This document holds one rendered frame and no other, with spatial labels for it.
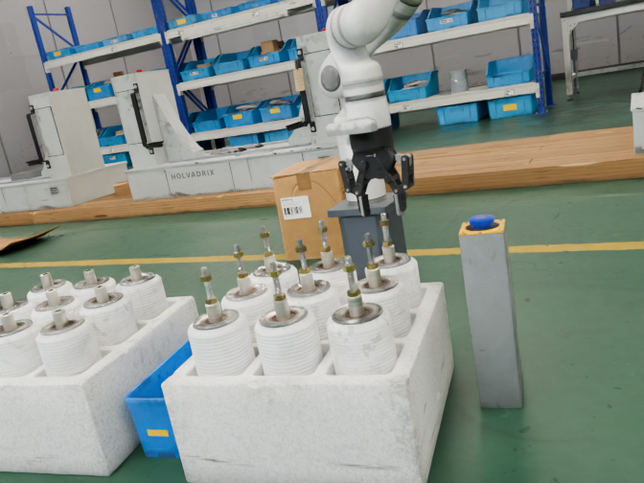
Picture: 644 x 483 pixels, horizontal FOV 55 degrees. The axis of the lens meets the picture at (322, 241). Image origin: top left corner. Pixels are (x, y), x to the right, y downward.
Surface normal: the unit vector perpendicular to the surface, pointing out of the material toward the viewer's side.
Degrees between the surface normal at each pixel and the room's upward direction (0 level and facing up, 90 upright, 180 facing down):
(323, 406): 90
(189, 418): 90
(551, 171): 90
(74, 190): 90
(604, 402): 0
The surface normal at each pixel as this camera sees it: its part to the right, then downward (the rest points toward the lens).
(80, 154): 0.88, -0.04
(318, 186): -0.33, 0.29
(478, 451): -0.18, -0.95
